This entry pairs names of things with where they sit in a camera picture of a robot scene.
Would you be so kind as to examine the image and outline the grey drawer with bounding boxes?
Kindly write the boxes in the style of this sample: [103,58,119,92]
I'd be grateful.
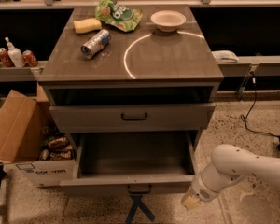
[61,131,197,196]
[49,103,215,133]

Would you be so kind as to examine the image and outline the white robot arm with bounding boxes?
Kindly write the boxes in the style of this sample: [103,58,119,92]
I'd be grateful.
[181,144,280,210]

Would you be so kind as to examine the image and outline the grey open bottom drawer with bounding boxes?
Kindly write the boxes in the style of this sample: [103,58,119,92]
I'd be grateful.
[61,131,197,196]

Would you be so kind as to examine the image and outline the grey drawer cabinet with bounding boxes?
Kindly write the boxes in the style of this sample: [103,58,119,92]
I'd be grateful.
[39,6,223,142]

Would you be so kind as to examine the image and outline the snack bags in box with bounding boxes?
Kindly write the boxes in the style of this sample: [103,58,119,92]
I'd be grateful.
[38,126,74,161]

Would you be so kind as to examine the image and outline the white folded cloth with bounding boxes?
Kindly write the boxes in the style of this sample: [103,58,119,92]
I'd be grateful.
[212,50,239,63]

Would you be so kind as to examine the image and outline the white paper bowl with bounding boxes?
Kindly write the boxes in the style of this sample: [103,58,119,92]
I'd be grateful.
[150,10,186,32]

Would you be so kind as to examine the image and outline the silver blue soda can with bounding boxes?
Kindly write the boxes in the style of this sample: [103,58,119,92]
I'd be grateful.
[81,29,111,59]

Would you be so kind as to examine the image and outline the brown cardboard box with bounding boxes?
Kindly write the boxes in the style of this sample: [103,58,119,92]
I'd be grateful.
[0,90,75,187]

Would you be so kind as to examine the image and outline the yellow sponge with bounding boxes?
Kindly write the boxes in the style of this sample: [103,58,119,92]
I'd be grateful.
[74,18,102,34]

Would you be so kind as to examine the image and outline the green chip bag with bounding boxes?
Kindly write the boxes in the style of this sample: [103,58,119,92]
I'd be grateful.
[95,0,143,32]

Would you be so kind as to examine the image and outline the red soda can right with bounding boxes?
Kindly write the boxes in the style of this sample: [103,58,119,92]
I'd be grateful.
[22,50,38,67]

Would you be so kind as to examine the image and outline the red soda can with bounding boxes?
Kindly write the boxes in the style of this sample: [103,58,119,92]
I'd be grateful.
[22,50,38,67]
[0,48,13,67]

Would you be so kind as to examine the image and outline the white pump bottle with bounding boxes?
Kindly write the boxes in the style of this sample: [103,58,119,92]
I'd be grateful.
[5,37,25,68]

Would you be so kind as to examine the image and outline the red soda can left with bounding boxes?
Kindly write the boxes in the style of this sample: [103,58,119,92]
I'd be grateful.
[0,48,13,67]

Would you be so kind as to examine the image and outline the black floor cable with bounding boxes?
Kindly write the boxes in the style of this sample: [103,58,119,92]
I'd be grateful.
[240,72,280,138]

